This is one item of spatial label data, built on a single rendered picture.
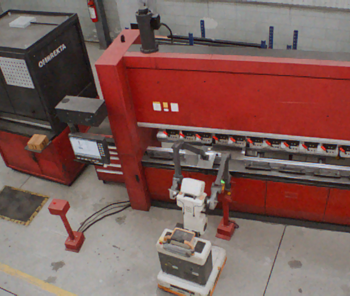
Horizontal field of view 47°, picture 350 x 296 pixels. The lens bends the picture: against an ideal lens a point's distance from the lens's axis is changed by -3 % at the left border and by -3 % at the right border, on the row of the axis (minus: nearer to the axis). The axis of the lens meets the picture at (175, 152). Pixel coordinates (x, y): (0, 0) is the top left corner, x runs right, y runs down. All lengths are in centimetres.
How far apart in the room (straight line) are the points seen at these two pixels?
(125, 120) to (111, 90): 40
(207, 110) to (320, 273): 231
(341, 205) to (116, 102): 289
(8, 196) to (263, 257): 391
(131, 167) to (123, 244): 103
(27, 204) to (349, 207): 447
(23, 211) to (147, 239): 198
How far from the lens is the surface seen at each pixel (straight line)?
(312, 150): 471
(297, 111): 439
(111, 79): 442
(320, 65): 408
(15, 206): 649
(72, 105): 449
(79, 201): 614
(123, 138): 488
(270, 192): 507
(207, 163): 482
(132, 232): 554
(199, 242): 431
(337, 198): 509
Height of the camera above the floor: 427
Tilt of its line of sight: 41 degrees down
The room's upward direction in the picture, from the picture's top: 8 degrees counter-clockwise
